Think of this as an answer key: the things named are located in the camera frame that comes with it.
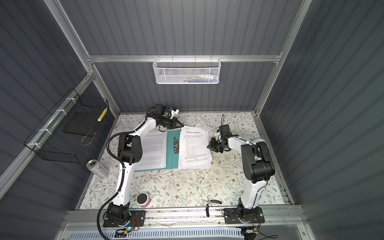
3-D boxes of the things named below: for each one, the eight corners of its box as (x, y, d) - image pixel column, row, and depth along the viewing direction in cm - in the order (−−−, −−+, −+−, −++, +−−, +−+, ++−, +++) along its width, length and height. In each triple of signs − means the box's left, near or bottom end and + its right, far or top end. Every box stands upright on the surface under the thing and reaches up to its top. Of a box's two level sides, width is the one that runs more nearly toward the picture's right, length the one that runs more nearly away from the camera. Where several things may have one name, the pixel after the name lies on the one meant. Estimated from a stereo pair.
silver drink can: (97, 178, 89) (83, 169, 78) (101, 169, 92) (88, 159, 81) (108, 178, 89) (95, 169, 78) (111, 169, 92) (99, 159, 81)
